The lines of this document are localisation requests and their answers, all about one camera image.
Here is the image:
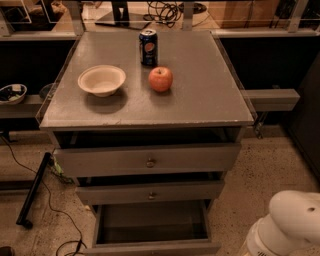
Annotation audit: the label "grey bottom drawer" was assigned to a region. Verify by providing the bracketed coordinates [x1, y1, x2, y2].
[84, 201, 220, 256]

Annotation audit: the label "grey drawer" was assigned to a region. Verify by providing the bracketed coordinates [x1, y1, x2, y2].
[76, 181, 224, 205]
[84, 201, 220, 256]
[54, 143, 241, 177]

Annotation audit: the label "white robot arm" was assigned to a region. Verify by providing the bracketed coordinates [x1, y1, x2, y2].
[236, 190, 320, 256]

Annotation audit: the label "grey drawer cabinet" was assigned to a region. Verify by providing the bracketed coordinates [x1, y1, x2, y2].
[35, 30, 258, 214]

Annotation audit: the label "grey top drawer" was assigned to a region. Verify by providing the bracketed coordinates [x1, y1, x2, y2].
[54, 143, 241, 177]

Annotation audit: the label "grey middle drawer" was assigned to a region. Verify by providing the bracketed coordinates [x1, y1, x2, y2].
[76, 181, 224, 205]

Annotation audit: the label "red apple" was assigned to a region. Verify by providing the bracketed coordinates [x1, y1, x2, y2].
[148, 66, 173, 92]

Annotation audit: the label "beige paper bowl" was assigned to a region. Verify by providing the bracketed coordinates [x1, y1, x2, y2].
[78, 65, 126, 97]

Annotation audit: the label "blue pepsi can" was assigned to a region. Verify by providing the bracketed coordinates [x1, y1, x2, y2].
[139, 29, 158, 67]

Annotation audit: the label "black monitor stand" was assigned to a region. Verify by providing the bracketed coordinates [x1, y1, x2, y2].
[95, 1, 150, 30]

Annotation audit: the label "cardboard box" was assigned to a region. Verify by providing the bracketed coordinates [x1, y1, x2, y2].
[208, 0, 280, 29]

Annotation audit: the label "white bowl with items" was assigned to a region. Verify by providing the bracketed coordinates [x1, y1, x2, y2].
[0, 84, 27, 105]

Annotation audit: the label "black bar on floor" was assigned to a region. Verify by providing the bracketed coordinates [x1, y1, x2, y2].
[16, 152, 51, 230]

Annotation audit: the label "dark shoe tip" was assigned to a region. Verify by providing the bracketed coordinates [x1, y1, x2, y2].
[0, 246, 15, 256]

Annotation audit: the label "black coiled cables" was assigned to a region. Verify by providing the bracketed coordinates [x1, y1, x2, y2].
[143, 0, 185, 28]

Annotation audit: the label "black floor cable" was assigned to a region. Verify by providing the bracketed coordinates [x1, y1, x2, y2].
[0, 134, 88, 256]

